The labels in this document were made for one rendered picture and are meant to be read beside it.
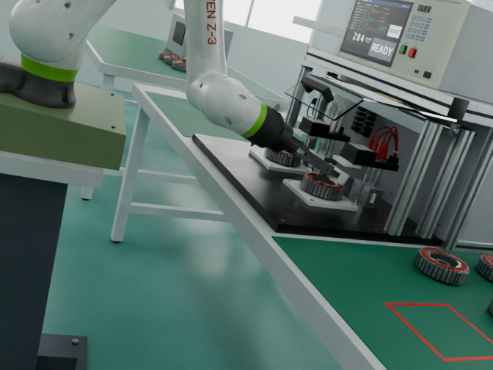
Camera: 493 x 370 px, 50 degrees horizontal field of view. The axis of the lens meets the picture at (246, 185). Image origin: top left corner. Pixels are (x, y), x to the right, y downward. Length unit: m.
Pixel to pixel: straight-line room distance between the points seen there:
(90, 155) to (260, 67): 5.31
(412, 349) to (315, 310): 0.17
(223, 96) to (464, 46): 0.59
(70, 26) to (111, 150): 0.31
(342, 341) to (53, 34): 0.75
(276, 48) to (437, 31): 5.19
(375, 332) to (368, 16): 0.98
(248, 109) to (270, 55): 5.32
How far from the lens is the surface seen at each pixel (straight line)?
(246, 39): 6.34
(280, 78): 6.61
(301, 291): 0.97
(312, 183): 1.35
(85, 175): 1.24
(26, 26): 1.10
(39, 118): 1.24
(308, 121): 1.59
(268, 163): 1.53
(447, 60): 1.35
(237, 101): 1.16
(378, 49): 1.53
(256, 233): 1.13
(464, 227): 1.46
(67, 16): 1.08
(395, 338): 0.91
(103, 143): 1.24
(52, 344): 1.89
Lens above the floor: 1.17
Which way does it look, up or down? 18 degrees down
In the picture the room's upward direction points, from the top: 16 degrees clockwise
